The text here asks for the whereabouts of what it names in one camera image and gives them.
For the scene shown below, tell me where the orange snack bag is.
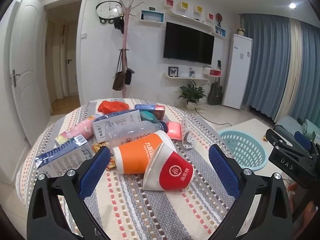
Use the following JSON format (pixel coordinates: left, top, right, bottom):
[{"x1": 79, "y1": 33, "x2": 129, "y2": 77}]
[{"x1": 92, "y1": 142, "x2": 117, "y2": 171}]

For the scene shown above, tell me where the pink bottle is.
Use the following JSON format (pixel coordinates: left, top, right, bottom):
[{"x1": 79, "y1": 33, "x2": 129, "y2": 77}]
[{"x1": 55, "y1": 113, "x2": 103, "y2": 147}]

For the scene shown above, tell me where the orange white paper cup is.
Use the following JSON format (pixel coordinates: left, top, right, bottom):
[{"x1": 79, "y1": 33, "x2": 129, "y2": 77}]
[{"x1": 112, "y1": 131, "x2": 176, "y2": 174}]

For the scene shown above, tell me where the blue white milk carton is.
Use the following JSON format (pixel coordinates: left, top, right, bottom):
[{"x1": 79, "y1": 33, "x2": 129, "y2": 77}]
[{"x1": 92, "y1": 109, "x2": 141, "y2": 142}]

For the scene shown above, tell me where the clear plastic bottle blue cap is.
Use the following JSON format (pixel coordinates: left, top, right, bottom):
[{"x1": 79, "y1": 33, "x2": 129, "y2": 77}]
[{"x1": 105, "y1": 121, "x2": 168, "y2": 148}]

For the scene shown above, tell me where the red white paper cup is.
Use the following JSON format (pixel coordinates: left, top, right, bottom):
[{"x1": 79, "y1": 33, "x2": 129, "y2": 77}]
[{"x1": 143, "y1": 143, "x2": 194, "y2": 191}]

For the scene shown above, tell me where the pink packet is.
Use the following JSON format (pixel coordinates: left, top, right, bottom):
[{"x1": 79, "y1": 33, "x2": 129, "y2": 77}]
[{"x1": 166, "y1": 121, "x2": 182, "y2": 141}]

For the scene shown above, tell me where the orange plastic bag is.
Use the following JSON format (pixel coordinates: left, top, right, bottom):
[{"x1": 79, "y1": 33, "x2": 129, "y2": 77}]
[{"x1": 98, "y1": 100, "x2": 129, "y2": 114}]

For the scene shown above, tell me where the blue red card box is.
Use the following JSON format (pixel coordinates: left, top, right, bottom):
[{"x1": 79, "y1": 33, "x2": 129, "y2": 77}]
[{"x1": 135, "y1": 104, "x2": 165, "y2": 120}]

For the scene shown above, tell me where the teal packet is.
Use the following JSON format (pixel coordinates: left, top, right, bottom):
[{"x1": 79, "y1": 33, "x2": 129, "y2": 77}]
[{"x1": 140, "y1": 111, "x2": 158, "y2": 124}]

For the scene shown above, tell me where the person's right hand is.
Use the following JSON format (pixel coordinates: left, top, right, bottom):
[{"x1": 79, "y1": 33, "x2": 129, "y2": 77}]
[{"x1": 287, "y1": 183, "x2": 316, "y2": 222}]

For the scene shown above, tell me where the teal sofa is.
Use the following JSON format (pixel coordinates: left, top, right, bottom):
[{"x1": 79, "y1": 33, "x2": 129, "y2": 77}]
[{"x1": 273, "y1": 115, "x2": 319, "y2": 151}]

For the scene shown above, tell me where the light blue plastic basket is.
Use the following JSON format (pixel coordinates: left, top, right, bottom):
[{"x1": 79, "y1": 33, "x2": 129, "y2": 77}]
[{"x1": 219, "y1": 130, "x2": 267, "y2": 171}]

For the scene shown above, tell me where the blue curtain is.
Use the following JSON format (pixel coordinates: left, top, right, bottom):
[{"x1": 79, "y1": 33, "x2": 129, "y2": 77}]
[{"x1": 241, "y1": 14, "x2": 319, "y2": 125}]

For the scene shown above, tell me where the striped woven tablecloth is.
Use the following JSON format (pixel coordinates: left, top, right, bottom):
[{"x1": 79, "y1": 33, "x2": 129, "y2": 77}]
[{"x1": 15, "y1": 97, "x2": 263, "y2": 240}]

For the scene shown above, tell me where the black guitar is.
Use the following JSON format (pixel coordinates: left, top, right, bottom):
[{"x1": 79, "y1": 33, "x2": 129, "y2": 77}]
[{"x1": 207, "y1": 60, "x2": 222, "y2": 106}]

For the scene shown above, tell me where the white standing air conditioner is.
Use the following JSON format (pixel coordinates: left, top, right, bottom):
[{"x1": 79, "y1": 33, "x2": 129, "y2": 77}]
[{"x1": 222, "y1": 34, "x2": 253, "y2": 110}]

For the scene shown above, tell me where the cream curtain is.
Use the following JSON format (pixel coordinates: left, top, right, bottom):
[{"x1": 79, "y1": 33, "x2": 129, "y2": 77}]
[{"x1": 274, "y1": 18, "x2": 303, "y2": 122}]

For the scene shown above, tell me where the potted green plant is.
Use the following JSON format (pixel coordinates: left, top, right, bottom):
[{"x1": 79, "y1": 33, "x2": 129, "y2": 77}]
[{"x1": 178, "y1": 81, "x2": 207, "y2": 111}]

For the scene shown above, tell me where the brown hanging bag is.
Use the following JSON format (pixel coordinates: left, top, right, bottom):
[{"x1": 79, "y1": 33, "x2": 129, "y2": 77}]
[{"x1": 112, "y1": 49, "x2": 125, "y2": 91}]

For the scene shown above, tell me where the black hanging bag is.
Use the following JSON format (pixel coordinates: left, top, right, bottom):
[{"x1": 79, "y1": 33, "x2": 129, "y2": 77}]
[{"x1": 124, "y1": 49, "x2": 135, "y2": 86}]

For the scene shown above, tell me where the white door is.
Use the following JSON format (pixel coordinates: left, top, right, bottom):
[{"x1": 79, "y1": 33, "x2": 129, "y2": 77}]
[{"x1": 9, "y1": 0, "x2": 50, "y2": 146}]

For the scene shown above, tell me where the black hanging hat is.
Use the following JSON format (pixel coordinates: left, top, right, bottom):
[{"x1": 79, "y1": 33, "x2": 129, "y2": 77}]
[{"x1": 114, "y1": 15, "x2": 124, "y2": 34}]

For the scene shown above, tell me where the pink coat rack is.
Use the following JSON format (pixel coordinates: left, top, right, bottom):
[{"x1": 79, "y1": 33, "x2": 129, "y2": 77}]
[{"x1": 118, "y1": 0, "x2": 145, "y2": 99}]

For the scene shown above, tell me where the black floor cable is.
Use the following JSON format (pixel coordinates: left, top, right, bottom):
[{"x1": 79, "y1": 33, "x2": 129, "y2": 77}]
[{"x1": 194, "y1": 108, "x2": 233, "y2": 127}]

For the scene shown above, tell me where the red white wall box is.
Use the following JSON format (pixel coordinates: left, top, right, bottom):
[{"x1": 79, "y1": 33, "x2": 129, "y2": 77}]
[{"x1": 203, "y1": 67, "x2": 221, "y2": 77}]

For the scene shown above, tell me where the white wall shelf lower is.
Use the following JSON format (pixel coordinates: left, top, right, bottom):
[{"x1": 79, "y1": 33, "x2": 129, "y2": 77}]
[{"x1": 163, "y1": 73, "x2": 210, "y2": 84}]

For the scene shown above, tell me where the butterfly picture frame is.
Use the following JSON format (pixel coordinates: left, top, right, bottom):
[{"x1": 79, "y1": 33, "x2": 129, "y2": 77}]
[{"x1": 168, "y1": 67, "x2": 179, "y2": 77}]

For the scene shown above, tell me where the black wall television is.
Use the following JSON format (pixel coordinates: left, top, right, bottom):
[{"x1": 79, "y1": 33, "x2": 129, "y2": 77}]
[{"x1": 163, "y1": 22, "x2": 214, "y2": 65}]

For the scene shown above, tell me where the curved upper wall shelf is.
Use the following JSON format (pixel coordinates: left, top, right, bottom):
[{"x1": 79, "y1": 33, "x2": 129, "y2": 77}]
[{"x1": 167, "y1": 9, "x2": 226, "y2": 39}]

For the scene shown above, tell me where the panda wall clock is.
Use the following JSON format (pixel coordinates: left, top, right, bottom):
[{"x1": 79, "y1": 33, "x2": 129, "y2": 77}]
[{"x1": 95, "y1": 0, "x2": 122, "y2": 24}]

